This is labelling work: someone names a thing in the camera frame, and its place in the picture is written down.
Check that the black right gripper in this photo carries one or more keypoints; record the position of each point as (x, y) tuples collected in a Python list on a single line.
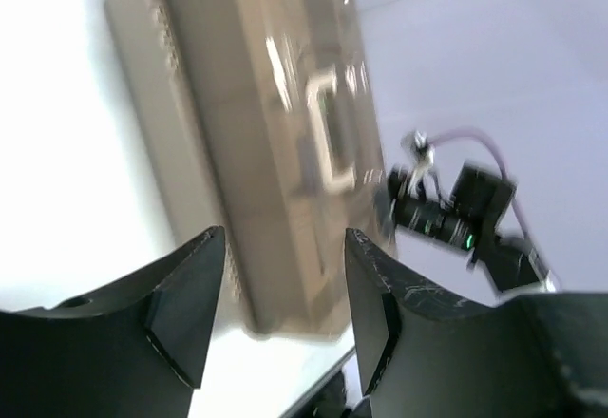
[(395, 207)]

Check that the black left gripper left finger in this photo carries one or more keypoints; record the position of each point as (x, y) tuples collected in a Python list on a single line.
[(136, 347)]

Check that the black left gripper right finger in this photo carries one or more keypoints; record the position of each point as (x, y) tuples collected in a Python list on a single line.
[(426, 352)]

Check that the beige toolbox with clear lid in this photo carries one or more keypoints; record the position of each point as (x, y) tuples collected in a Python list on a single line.
[(258, 116)]

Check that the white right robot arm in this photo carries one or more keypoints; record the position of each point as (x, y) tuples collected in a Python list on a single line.
[(467, 225)]

